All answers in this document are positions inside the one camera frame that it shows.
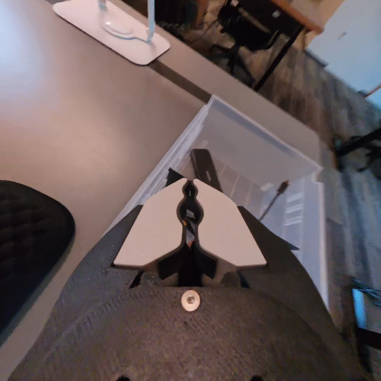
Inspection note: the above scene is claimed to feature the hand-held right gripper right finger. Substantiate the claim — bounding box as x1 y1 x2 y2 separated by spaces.
192 179 267 272

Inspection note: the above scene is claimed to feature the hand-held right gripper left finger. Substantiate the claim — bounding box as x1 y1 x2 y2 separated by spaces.
113 178 190 271

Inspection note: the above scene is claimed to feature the black usb hub with switches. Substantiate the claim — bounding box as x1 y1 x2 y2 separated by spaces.
167 167 300 251

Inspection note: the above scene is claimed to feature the black cable with plug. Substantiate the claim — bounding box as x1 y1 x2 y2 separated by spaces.
258 179 291 221

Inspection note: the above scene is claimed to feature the slim black usb hub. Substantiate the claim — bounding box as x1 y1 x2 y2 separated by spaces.
190 148 223 193

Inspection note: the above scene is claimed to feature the clear plastic bin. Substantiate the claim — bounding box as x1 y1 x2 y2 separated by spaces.
103 95 330 311

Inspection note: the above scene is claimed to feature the black quilted wrist rest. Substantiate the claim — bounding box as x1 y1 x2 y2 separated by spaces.
0 180 75 347

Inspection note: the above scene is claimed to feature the black office chair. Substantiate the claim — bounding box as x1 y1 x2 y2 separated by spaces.
213 0 299 85

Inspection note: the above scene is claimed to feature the white poster stand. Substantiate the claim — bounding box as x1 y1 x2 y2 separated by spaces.
52 0 171 65

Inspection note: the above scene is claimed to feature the wooden desk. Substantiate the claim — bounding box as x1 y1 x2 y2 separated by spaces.
253 0 324 91

